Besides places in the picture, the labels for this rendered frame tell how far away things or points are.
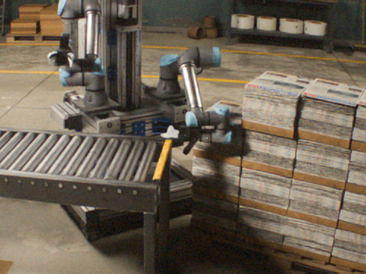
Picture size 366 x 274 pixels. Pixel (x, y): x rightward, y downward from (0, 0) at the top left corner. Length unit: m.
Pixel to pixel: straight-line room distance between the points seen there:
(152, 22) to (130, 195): 7.44
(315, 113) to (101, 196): 1.11
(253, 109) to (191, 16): 6.78
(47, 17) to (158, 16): 2.02
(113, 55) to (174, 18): 6.23
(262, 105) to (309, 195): 0.54
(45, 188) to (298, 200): 1.32
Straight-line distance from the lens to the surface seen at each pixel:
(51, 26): 8.81
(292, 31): 8.77
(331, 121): 2.62
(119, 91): 3.24
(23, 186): 2.34
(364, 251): 2.88
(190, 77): 2.76
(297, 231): 2.91
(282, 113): 2.65
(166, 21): 9.45
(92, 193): 2.24
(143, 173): 2.30
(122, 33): 3.14
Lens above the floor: 1.81
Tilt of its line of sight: 23 degrees down
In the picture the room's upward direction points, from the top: 2 degrees clockwise
